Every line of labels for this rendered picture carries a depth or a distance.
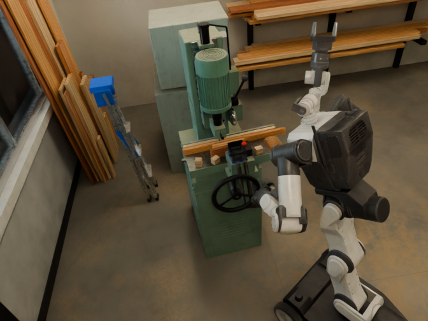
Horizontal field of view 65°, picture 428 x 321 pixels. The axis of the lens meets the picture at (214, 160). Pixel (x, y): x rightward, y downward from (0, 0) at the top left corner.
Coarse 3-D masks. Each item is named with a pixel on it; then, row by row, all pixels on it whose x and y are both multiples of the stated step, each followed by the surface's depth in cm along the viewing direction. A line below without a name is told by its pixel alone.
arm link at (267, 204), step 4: (264, 196) 162; (268, 196) 159; (260, 200) 164; (264, 200) 160; (268, 200) 156; (272, 200) 155; (260, 204) 161; (264, 204) 157; (268, 204) 155; (272, 204) 154; (276, 204) 153; (264, 208) 156; (268, 208) 154; (272, 208) 153; (268, 212) 154
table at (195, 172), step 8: (256, 144) 212; (264, 144) 211; (200, 152) 211; (208, 152) 210; (264, 152) 205; (192, 160) 205; (208, 160) 204; (224, 160) 203; (256, 160) 205; (264, 160) 207; (192, 168) 200; (200, 168) 199; (208, 168) 200; (216, 168) 201; (224, 168) 203; (256, 168) 200; (192, 176) 201
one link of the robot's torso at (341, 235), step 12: (324, 216) 162; (336, 216) 156; (324, 228) 169; (336, 228) 163; (348, 228) 169; (336, 240) 171; (348, 240) 169; (336, 252) 174; (348, 252) 170; (360, 252) 174; (348, 264) 170
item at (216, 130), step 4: (212, 120) 206; (212, 124) 203; (212, 128) 204; (216, 128) 200; (220, 128) 199; (224, 128) 199; (216, 132) 200; (220, 132) 200; (224, 132) 201; (216, 136) 201; (220, 136) 202; (224, 136) 203
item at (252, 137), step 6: (258, 132) 214; (264, 132) 214; (270, 132) 215; (276, 132) 216; (282, 132) 217; (246, 138) 213; (252, 138) 214; (258, 138) 215; (204, 144) 210; (210, 144) 210; (186, 150) 208; (192, 150) 209; (198, 150) 210; (204, 150) 211
